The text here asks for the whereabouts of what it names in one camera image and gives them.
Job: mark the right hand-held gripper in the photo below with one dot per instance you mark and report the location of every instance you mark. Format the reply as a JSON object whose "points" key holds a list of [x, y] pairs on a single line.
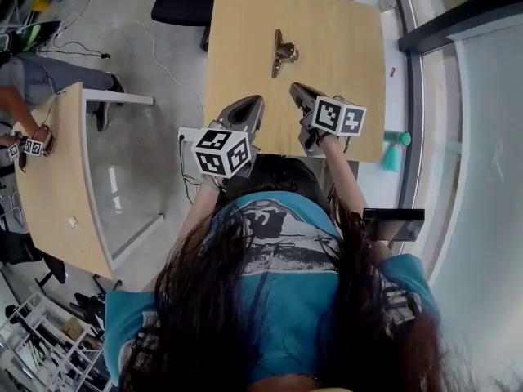
{"points": [[337, 114]]}

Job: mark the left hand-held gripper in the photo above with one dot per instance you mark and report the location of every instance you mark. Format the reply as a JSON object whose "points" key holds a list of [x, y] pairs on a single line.
{"points": [[222, 153]]}

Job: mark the silver metal bulldog clip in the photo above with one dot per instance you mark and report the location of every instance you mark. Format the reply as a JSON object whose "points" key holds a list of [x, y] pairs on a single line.
{"points": [[282, 51]]}

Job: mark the person's right forearm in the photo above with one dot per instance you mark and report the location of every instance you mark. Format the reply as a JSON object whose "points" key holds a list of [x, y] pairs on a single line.
{"points": [[343, 174]]}

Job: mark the person's left forearm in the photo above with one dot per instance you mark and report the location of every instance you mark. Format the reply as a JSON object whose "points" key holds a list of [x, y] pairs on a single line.
{"points": [[202, 210]]}

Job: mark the black wrist band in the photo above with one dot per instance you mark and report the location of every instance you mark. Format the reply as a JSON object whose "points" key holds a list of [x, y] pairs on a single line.
{"points": [[324, 136]]}

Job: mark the white power strip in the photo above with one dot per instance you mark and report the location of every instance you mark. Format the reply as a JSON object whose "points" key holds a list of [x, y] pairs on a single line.
{"points": [[188, 132]]}

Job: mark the black trousers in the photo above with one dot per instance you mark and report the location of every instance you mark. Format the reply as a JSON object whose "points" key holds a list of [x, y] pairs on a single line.
{"points": [[278, 174]]}

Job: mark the black office chair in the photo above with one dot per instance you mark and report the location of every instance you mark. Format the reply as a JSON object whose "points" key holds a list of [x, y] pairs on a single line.
{"points": [[184, 6], [24, 247]]}

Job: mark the black tablet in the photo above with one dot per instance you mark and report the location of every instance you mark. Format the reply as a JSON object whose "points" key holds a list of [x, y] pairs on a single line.
{"points": [[392, 225]]}

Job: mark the wooden desk with white legs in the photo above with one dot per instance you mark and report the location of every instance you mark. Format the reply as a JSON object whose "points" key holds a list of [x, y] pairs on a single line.
{"points": [[53, 202]]}

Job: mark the blue printed t-shirt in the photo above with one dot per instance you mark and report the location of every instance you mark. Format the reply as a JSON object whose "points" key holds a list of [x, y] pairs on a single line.
{"points": [[286, 321]]}

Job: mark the green and black helmet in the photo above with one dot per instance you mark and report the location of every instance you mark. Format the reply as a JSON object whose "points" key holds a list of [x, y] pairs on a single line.
{"points": [[38, 35]]}

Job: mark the white shelf rack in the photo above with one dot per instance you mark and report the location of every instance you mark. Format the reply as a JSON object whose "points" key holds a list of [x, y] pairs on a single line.
{"points": [[41, 341]]}

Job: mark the black window frame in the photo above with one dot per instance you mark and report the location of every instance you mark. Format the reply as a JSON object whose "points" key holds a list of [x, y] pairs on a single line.
{"points": [[429, 35]]}

